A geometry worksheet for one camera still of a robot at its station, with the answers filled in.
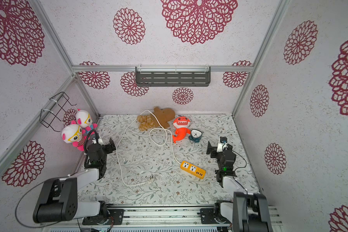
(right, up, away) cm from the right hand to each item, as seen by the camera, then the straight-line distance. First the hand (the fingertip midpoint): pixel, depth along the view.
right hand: (217, 140), depth 86 cm
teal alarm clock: (-10, +2, +18) cm, 20 cm away
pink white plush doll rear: (-84, +13, +7) cm, 85 cm away
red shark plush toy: (-20, +10, +20) cm, 30 cm away
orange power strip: (-14, -18, +2) cm, 23 cm away
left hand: (-69, -1, +4) cm, 69 cm away
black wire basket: (-89, +15, -10) cm, 91 cm away
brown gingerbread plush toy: (-46, +12, +23) cm, 53 cm away
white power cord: (-41, -2, +18) cm, 45 cm away
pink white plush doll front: (-84, +4, -2) cm, 84 cm away
